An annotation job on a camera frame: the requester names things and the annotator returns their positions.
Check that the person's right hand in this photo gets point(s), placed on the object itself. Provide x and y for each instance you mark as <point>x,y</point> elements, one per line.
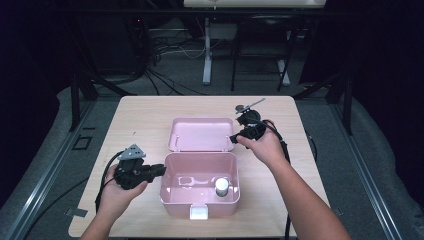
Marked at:
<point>266,148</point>

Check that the black metal frame post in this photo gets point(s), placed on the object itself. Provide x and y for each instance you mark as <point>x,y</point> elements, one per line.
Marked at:
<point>75,100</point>
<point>347,100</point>

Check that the aluminium floor rail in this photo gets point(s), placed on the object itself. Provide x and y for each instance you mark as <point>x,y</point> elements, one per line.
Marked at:
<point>366,183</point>
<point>43,183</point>

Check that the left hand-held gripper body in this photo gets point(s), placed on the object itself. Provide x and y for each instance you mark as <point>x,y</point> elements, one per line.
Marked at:
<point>131,173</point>

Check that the white desk with white legs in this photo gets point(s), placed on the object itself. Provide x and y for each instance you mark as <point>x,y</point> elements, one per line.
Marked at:
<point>207,50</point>

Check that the black chair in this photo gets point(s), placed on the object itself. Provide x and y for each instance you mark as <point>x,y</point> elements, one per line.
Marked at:
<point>266,23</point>

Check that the small white bottle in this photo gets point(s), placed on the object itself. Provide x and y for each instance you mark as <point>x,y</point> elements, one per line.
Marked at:
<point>221,185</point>

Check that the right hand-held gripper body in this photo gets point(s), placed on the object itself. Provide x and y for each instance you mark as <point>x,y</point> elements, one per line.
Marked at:
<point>253,128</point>

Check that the person's left hand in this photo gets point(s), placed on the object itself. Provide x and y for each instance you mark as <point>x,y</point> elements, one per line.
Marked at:
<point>116,200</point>

